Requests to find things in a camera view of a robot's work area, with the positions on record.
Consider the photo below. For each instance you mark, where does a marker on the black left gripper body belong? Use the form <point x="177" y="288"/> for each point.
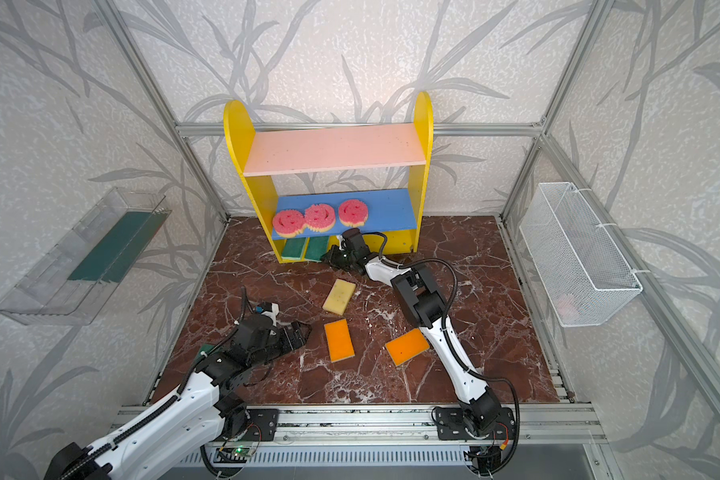
<point x="285" y="335"/>

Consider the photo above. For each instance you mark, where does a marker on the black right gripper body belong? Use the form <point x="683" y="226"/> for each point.
<point x="342" y="256"/>

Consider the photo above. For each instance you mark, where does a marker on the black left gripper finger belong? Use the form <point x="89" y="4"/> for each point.
<point x="300" y="330"/>
<point x="294" y="343"/>

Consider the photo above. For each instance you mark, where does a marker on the green sponge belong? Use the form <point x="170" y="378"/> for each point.
<point x="316" y="248"/>
<point x="294" y="249"/>

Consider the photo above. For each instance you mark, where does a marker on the pink smiley sponge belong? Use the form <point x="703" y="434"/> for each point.
<point x="289" y="223"/>
<point x="353" y="213"/>
<point x="320" y="217"/>

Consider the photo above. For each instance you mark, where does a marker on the orange sponge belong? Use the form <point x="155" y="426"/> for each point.
<point x="407" y="346"/>
<point x="339" y="341"/>
<point x="340" y="295"/>

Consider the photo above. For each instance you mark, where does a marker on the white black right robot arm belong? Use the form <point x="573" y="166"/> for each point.
<point x="426" y="290"/>

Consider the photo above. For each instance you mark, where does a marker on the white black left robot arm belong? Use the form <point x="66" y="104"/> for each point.
<point x="203" y="408"/>

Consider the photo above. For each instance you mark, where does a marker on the green sponge under left arm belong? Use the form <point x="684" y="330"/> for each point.
<point x="204" y="350"/>

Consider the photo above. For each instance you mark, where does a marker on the yellow shelf with coloured boards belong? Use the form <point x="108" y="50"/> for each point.
<point x="260" y="157"/>

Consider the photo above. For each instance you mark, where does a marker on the green pad in clear bin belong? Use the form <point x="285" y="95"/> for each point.
<point x="111" y="259"/>

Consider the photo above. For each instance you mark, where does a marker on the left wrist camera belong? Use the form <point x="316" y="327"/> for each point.
<point x="269" y="310"/>

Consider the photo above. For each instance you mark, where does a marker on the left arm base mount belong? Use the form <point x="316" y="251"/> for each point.
<point x="252" y="425"/>

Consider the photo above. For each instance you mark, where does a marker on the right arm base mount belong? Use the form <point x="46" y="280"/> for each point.
<point x="452" y="423"/>

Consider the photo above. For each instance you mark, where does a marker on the clear plastic wall bin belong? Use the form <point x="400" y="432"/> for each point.
<point x="45" y="296"/>

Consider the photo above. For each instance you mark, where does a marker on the white wire mesh basket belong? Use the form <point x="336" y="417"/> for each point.
<point x="585" y="275"/>

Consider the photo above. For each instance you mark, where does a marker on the aluminium front rail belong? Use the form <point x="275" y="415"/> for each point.
<point x="415" y="424"/>

